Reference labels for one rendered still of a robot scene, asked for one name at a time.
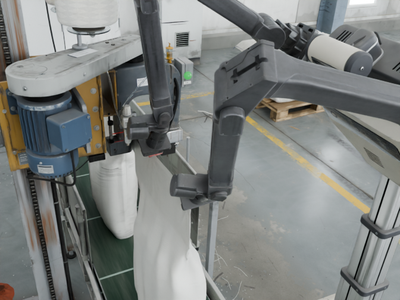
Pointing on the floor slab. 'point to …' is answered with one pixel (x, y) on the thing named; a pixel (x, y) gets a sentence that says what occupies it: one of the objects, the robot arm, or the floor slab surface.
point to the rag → (6, 291)
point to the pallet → (279, 109)
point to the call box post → (211, 237)
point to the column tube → (53, 236)
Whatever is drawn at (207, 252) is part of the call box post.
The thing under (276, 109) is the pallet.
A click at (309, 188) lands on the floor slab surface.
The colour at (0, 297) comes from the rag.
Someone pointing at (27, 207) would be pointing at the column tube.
